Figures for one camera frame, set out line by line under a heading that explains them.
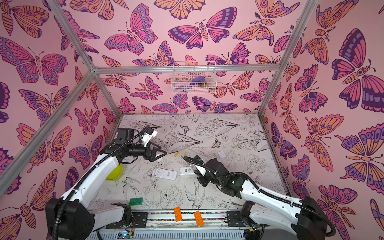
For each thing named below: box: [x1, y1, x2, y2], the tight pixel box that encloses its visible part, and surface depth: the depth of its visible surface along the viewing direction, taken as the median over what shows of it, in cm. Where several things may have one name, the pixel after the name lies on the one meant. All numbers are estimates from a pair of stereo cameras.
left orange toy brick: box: [174, 206, 183, 222], surface depth 77 cm
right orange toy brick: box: [193, 211, 205, 228], surface depth 74 cm
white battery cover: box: [218, 151, 226, 159], surface depth 99 cm
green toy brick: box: [129, 197, 143, 206], surface depth 81 cm
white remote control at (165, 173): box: [152, 167, 178, 181], surface depth 90 cm
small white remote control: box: [180, 167, 194, 174], surface depth 91 cm
